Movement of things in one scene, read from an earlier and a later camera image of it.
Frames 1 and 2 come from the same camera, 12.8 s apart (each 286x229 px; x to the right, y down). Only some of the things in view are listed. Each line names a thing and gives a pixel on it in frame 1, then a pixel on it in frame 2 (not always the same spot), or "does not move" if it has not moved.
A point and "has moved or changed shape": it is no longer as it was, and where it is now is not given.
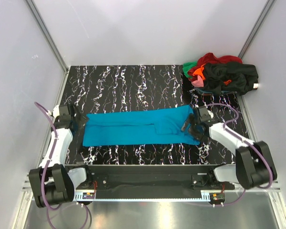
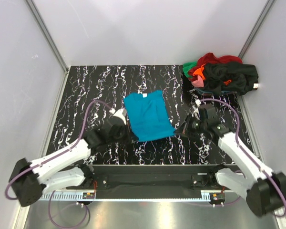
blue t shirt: [156, 127] has moved or changed shape
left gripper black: [81, 119] to [130, 138]
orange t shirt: [199, 71] does not move
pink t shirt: [199, 82] does not move
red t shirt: [209, 58] does not move
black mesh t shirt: [236, 78] does not move
